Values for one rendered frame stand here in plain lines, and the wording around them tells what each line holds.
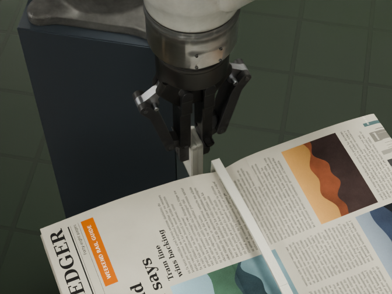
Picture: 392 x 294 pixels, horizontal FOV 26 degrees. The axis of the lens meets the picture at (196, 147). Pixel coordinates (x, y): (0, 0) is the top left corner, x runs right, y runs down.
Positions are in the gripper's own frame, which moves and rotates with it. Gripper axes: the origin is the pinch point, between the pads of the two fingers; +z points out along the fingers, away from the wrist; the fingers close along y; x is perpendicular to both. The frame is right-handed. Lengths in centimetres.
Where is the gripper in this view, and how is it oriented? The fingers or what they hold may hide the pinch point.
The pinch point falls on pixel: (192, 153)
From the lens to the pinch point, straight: 100.1
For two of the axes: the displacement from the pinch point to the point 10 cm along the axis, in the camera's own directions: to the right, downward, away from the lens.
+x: -3.7, -7.7, 5.2
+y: 9.3, -3.1, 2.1
